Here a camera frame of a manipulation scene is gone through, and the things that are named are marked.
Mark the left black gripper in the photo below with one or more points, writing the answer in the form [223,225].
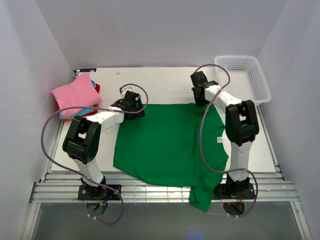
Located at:
[140,114]

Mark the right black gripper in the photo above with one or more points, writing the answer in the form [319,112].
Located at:
[199,103]

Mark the green t shirt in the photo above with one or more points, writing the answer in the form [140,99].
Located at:
[174,145]

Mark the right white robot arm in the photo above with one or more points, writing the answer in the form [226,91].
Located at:
[241,128]

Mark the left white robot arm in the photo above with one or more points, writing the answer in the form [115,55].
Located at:
[82,139]

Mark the orange folded t shirt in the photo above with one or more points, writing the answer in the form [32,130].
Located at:
[83,113]

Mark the red folded t shirt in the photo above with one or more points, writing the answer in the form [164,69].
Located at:
[97,88]

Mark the white plastic basket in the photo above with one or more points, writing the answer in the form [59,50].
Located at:
[247,80]

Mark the pink folded t shirt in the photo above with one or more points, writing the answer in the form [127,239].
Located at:
[80,92]

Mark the blue label sticker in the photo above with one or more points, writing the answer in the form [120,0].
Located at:
[87,70]

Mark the light blue folded t shirt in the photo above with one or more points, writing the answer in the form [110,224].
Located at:
[83,112]

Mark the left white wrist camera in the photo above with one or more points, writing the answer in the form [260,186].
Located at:
[125,89]

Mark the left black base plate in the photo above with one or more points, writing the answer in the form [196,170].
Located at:
[101,194]

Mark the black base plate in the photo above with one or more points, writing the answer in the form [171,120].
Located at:
[101,194]
[225,191]

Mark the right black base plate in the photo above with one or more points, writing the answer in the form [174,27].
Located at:
[225,191]

